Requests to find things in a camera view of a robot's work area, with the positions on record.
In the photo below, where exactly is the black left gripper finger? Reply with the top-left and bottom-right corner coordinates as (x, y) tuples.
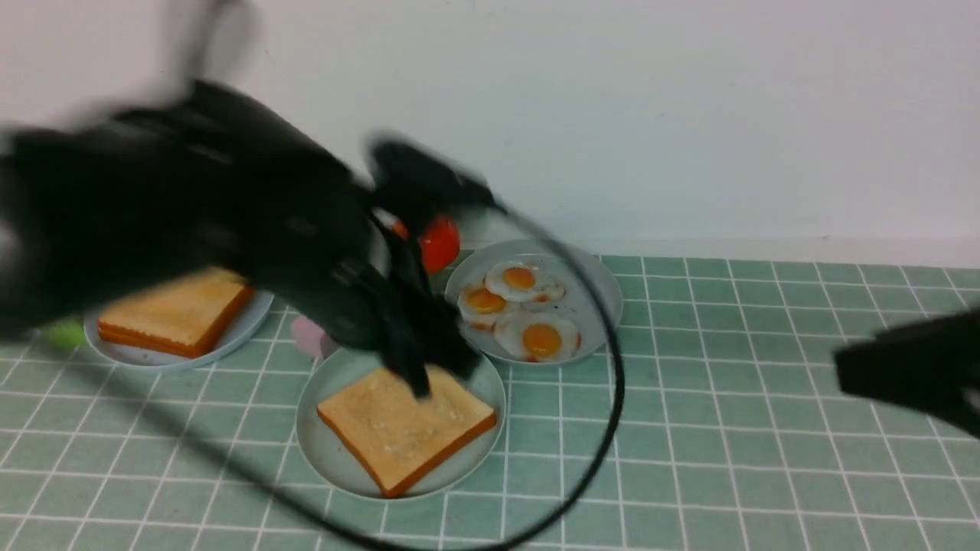
(378, 292), (481, 399)

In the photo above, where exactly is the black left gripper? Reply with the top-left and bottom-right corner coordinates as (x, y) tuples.
(2, 83), (419, 353)

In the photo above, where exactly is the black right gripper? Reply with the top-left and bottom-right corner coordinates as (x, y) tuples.
(833, 310), (979, 437)

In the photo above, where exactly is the toast slice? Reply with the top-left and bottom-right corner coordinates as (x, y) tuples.
(317, 366), (498, 499)
(96, 269), (255, 359)

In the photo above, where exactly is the fried egg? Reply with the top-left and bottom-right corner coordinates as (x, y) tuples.
(482, 261), (566, 303)
(456, 285), (519, 332)
(492, 311), (582, 363)

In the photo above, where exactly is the red tomato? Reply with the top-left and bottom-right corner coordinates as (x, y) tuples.
(389, 216), (461, 278)

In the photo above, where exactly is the pink cube block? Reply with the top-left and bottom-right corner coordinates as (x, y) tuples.
(290, 315), (338, 360)

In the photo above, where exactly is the grey blue egg plate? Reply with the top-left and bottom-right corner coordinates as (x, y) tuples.
(443, 240), (624, 365)

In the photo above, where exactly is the green centre plate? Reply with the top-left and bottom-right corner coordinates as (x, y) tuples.
(296, 346), (508, 502)

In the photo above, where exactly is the light blue left plate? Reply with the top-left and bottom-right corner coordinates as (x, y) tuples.
(83, 292), (274, 373)

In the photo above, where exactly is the green cube block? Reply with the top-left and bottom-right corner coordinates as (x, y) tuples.
(40, 318), (87, 350)

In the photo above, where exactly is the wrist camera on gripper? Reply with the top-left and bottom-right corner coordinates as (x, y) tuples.
(368, 137), (496, 235)

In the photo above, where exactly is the black cable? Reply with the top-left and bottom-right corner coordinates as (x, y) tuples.
(46, 207), (627, 551)

